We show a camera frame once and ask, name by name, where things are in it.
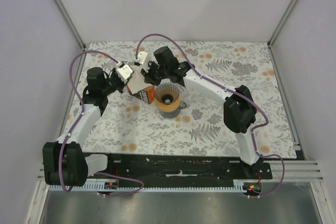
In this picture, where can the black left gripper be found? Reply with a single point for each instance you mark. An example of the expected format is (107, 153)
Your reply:
(115, 74)

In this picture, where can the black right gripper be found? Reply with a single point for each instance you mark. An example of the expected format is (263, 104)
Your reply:
(147, 75)

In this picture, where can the grey ribbed glass dripper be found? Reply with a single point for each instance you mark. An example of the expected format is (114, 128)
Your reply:
(167, 93)

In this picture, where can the orange coffee filter box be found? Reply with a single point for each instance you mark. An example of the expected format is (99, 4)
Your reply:
(138, 88)

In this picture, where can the round wooden dripper stand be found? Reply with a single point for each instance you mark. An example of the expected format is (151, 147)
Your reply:
(167, 107)

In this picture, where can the grey glass carafe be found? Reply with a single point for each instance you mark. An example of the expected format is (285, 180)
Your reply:
(175, 113)

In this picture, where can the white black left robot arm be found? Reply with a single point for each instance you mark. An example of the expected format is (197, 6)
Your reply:
(65, 164)

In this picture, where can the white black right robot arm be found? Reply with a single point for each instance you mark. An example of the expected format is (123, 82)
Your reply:
(239, 114)

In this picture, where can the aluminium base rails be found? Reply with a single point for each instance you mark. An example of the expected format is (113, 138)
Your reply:
(287, 171)

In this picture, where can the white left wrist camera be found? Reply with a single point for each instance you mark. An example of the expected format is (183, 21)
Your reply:
(124, 71)

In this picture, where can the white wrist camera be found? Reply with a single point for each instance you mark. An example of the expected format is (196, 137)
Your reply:
(142, 59)
(124, 71)

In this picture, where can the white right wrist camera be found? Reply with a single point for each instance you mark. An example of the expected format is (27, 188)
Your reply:
(142, 59)

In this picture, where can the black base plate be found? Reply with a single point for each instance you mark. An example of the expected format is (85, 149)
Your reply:
(139, 165)

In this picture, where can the light blue cable duct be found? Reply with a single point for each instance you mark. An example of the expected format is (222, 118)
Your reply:
(110, 185)

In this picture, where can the aluminium frame post left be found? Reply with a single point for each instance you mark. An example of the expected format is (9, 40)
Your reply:
(71, 26)

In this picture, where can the aluminium frame post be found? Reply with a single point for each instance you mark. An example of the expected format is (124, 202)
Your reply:
(71, 26)
(289, 9)

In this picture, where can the aluminium frame post right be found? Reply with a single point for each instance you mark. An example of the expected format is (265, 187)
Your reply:
(289, 9)

